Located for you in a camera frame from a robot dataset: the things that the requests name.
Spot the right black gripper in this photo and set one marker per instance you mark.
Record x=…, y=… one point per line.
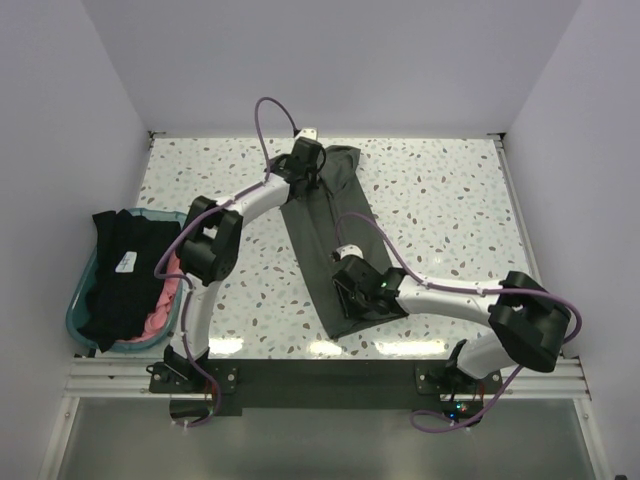
x=349, y=309

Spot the pink t shirt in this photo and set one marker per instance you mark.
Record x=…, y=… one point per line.
x=158, y=320

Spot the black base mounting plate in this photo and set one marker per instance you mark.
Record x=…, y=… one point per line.
x=229, y=387

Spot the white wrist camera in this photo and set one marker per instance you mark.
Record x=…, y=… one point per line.
x=309, y=133
x=347, y=250

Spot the black t shirt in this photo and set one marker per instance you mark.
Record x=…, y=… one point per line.
x=130, y=275

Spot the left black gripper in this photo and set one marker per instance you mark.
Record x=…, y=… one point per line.
x=313, y=183

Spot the aluminium rail frame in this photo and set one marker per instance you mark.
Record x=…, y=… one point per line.
x=110, y=426

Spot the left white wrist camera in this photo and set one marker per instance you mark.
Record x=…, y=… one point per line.
x=309, y=133

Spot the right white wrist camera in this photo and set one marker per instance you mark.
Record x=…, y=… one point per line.
x=347, y=250

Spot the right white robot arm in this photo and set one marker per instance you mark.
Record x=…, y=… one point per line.
x=527, y=324

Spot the dark grey t shirt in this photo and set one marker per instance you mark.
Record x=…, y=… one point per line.
x=334, y=214

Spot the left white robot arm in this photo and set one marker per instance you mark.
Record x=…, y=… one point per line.
x=209, y=244

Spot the teal plastic laundry basket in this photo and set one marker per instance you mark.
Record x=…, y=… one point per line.
x=125, y=280

